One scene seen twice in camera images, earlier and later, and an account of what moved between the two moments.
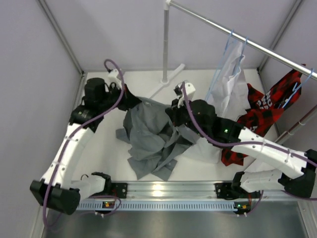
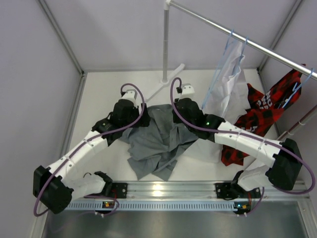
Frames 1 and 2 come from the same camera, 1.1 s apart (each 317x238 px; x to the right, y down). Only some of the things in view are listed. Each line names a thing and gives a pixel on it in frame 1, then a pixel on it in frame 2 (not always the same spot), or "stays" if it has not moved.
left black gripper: x=128 y=99 -> x=144 y=121
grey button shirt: x=153 y=139 stays
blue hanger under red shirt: x=295 y=91 stays
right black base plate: x=225 y=190 stays
